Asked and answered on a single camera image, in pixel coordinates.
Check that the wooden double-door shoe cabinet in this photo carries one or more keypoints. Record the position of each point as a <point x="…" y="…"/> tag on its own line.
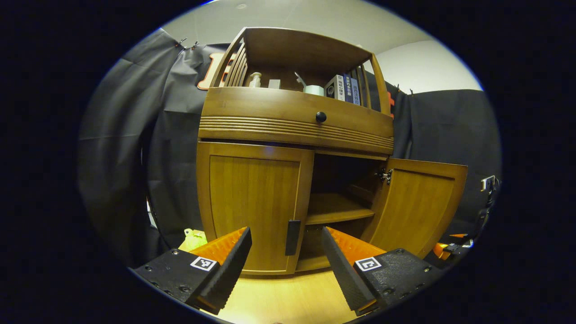
<point x="288" y="49"/>

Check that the small pale bottle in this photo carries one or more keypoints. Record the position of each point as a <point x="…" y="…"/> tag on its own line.
<point x="255" y="80"/>

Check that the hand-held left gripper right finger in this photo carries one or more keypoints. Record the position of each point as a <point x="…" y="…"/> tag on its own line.
<point x="344" y="270"/>

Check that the grooved wooden drawer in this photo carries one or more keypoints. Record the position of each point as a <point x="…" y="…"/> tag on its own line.
<point x="270" y="108"/>

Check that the white round cup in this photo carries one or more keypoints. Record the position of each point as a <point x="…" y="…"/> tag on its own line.
<point x="313" y="90"/>

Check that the dark blue book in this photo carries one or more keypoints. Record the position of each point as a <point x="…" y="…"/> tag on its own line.
<point x="348" y="87"/>

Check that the wooden cabinet door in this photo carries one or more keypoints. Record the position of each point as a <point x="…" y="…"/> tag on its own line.
<point x="418" y="207"/>
<point x="252" y="202"/>

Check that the white book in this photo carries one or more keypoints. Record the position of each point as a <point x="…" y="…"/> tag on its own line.
<point x="335" y="87"/>

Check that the black round drawer knob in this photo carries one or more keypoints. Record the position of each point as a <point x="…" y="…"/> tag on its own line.
<point x="321" y="117"/>

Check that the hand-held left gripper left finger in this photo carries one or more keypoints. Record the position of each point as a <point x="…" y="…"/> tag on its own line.
<point x="231" y="267"/>

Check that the small grey box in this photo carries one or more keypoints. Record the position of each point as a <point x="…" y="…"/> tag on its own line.
<point x="274" y="83"/>

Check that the light blue book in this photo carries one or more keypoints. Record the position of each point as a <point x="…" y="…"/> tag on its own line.
<point x="355" y="91"/>

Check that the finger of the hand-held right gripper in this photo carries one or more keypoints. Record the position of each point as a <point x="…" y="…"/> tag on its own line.
<point x="441" y="250"/>
<point x="459" y="235"/>

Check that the yellow green plastic item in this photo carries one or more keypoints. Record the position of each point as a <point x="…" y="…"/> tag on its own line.
<point x="193" y="238"/>

